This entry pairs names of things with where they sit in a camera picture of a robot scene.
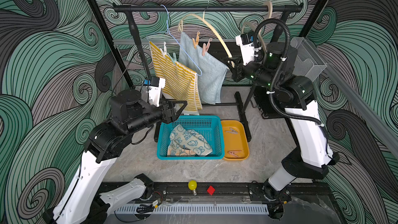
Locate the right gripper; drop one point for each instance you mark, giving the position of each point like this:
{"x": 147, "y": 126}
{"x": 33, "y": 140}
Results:
{"x": 238, "y": 72}

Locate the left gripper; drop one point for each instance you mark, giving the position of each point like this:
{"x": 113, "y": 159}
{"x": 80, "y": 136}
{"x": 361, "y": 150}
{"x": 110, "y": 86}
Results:
{"x": 169, "y": 116}

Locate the light blue towel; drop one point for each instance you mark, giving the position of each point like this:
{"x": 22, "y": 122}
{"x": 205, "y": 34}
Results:
{"x": 214, "y": 72}

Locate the bunny pattern towel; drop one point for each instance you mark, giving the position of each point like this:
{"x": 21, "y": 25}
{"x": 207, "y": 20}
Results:
{"x": 187, "y": 143}

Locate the cream plastic hanger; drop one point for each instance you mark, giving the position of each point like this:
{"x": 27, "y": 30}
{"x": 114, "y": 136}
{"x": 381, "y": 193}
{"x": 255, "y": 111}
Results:
{"x": 207, "y": 24}

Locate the pink wooden hanger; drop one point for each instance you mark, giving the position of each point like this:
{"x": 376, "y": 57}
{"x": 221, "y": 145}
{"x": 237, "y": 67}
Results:
{"x": 269, "y": 5}

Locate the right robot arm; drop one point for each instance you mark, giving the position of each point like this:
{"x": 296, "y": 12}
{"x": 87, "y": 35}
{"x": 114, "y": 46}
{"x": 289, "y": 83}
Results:
{"x": 291, "y": 97}

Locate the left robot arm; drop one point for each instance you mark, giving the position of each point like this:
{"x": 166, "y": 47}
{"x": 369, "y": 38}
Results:
{"x": 129, "y": 114}

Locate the yellow striped towel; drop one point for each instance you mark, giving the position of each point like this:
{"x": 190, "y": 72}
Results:
{"x": 181, "y": 82}

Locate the teal perforated plastic basket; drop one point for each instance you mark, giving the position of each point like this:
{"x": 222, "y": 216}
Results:
{"x": 209, "y": 126}

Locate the orange clothespin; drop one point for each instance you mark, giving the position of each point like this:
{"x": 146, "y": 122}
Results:
{"x": 196, "y": 40}

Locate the black case on floor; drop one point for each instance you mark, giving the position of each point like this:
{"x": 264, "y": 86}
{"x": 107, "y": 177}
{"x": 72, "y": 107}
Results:
{"x": 262, "y": 101}

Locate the green clothespin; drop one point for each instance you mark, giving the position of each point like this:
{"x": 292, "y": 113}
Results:
{"x": 174, "y": 58}

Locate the yellow plastic tray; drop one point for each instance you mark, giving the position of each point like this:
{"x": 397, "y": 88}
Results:
{"x": 235, "y": 141}

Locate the black clothes rack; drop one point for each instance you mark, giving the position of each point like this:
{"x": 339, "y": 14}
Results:
{"x": 128, "y": 10}

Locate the yellow light bulb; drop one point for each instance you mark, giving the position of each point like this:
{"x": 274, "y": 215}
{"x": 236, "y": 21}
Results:
{"x": 192, "y": 185}

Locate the red diamond marker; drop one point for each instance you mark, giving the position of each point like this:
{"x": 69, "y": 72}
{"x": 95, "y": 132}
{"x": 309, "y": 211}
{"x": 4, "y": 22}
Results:
{"x": 211, "y": 190}

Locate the black wall shelf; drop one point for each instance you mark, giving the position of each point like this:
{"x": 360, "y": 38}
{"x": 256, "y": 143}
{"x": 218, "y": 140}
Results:
{"x": 218, "y": 51}

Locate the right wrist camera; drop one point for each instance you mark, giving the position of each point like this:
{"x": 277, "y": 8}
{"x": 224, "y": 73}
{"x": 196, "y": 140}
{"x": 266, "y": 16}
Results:
{"x": 248, "y": 52}

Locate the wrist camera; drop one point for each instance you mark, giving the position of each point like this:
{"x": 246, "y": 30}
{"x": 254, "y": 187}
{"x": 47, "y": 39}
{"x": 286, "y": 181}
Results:
{"x": 153, "y": 88}
{"x": 248, "y": 52}

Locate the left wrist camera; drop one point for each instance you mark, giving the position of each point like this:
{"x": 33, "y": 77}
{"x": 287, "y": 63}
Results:
{"x": 153, "y": 88}

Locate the blue wire hanger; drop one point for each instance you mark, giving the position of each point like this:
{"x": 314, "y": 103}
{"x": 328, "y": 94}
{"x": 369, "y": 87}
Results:
{"x": 182, "y": 43}

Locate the clear acrylic wall box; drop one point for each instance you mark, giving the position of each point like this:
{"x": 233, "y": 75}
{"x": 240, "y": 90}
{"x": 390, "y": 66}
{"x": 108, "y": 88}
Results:
{"x": 309, "y": 61}

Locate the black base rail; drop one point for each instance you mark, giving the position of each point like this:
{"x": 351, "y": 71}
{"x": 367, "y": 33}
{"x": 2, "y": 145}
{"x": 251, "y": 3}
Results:
{"x": 252, "y": 191}

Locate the white slotted cable duct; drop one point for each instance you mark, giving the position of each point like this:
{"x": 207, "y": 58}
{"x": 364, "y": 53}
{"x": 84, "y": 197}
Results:
{"x": 246, "y": 209}

